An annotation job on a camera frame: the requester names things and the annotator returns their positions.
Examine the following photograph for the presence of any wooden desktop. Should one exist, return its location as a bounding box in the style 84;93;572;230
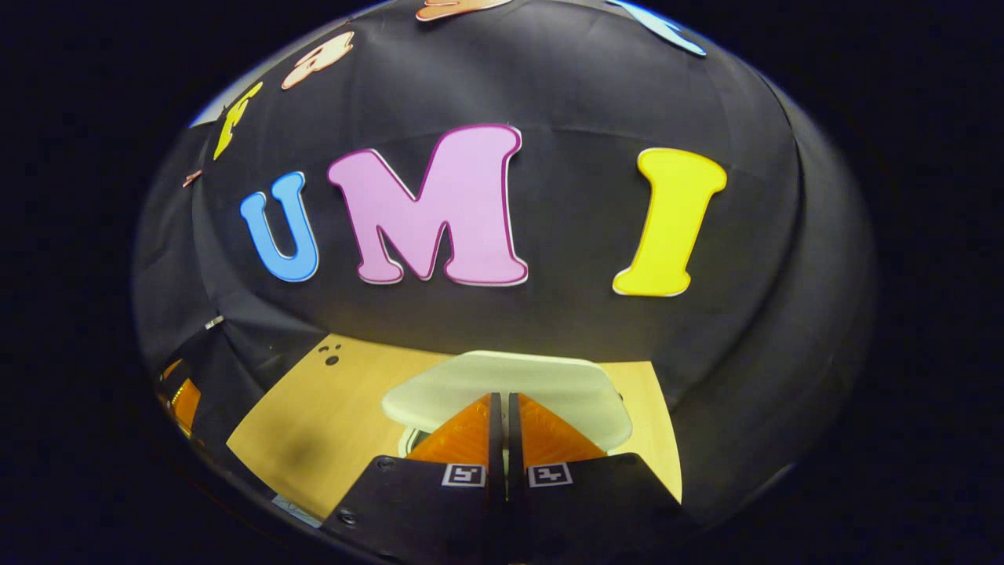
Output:
226;334;683;523

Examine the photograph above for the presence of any black backdrop cloth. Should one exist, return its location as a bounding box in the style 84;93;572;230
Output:
132;0;878;527

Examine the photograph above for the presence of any pale green desktop garbage bin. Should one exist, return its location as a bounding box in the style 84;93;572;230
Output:
382;351;633;464

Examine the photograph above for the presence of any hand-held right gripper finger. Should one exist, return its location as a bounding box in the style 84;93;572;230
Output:
322;392;507;565
507;392;699;565

